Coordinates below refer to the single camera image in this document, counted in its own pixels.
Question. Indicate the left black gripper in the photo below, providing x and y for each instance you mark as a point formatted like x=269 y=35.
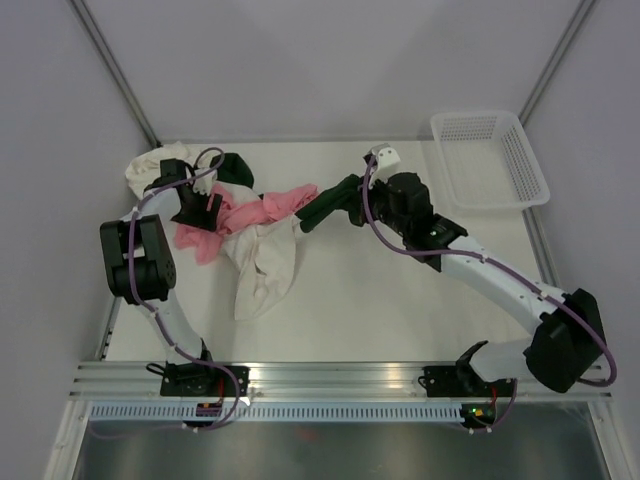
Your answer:
x=205 y=221

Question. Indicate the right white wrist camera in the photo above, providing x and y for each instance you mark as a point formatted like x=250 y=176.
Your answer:
x=386 y=160

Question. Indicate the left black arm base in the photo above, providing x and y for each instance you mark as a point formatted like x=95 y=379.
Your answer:
x=191 y=380

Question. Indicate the white slotted cable duct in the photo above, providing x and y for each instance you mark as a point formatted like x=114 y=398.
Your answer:
x=280 y=411

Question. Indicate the aluminium mounting rail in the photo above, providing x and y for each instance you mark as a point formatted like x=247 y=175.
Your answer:
x=269 y=381

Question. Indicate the pink t-shirt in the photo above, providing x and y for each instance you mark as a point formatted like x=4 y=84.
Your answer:
x=241 y=208

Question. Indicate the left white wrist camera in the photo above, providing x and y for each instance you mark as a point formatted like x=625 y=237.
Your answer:
x=205 y=184

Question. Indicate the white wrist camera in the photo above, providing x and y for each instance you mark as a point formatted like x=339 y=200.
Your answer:
x=386 y=160
x=205 y=184

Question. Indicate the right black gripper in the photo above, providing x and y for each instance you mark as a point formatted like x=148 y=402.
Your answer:
x=381 y=184

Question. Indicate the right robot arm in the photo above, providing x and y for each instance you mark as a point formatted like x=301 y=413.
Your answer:
x=565 y=332

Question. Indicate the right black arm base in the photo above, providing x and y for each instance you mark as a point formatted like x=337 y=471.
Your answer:
x=446 y=382

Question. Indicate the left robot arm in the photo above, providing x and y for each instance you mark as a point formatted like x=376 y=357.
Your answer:
x=139 y=265

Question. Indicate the white and green t-shirt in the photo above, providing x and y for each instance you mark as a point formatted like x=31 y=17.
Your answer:
x=235 y=170

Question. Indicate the white plastic basket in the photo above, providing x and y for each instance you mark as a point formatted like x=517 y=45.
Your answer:
x=487 y=161

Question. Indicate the cream white t-shirt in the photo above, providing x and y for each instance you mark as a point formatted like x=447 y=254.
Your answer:
x=145 y=168

